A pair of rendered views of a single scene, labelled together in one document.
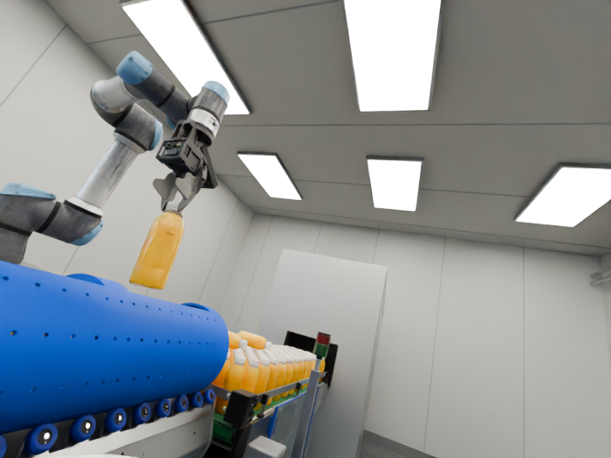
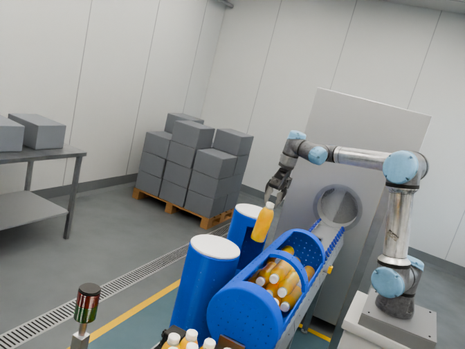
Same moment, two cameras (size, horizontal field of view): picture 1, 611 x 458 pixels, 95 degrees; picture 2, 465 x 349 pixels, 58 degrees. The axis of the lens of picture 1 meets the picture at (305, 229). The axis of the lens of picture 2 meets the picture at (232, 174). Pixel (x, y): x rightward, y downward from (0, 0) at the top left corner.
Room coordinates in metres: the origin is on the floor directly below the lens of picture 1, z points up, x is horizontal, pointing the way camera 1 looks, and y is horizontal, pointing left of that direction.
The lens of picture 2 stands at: (2.45, 0.11, 1.96)
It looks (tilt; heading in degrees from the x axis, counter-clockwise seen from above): 14 degrees down; 181
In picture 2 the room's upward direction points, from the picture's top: 14 degrees clockwise
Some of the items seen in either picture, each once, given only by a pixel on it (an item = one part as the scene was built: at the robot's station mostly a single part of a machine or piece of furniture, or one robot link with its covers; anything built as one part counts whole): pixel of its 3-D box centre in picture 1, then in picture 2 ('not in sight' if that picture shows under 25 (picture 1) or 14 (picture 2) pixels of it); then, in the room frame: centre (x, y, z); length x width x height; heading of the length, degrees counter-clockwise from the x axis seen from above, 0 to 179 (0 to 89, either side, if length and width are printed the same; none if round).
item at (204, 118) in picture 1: (202, 127); (287, 159); (0.61, 0.32, 1.64); 0.08 x 0.08 x 0.05
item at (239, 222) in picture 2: not in sight; (239, 265); (-0.45, 0.30, 0.59); 0.28 x 0.28 x 0.88
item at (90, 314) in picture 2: (320, 350); (86, 309); (1.37, -0.22, 1.18); 0.06 x 0.06 x 0.05
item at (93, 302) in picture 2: (323, 340); (88, 296); (1.37, -0.22, 1.23); 0.06 x 0.06 x 0.04
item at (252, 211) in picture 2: not in sight; (253, 211); (-0.45, 0.30, 1.03); 0.28 x 0.28 x 0.01
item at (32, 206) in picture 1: (25, 206); (405, 271); (0.88, 0.86, 1.37); 0.13 x 0.12 x 0.14; 141
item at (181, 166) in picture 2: not in sight; (193, 167); (-3.04, -0.48, 0.59); 1.20 x 0.80 x 1.19; 67
